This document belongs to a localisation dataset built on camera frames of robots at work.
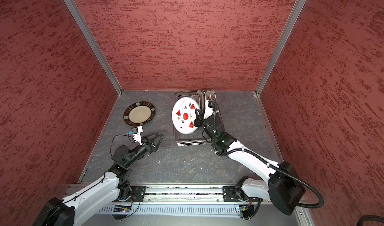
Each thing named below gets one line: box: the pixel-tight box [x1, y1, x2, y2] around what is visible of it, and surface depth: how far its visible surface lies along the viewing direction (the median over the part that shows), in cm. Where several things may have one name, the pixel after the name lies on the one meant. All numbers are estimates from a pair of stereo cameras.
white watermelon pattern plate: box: [172, 97, 200, 135], surface depth 82 cm
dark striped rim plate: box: [123, 101, 156, 127], surface depth 108 cm
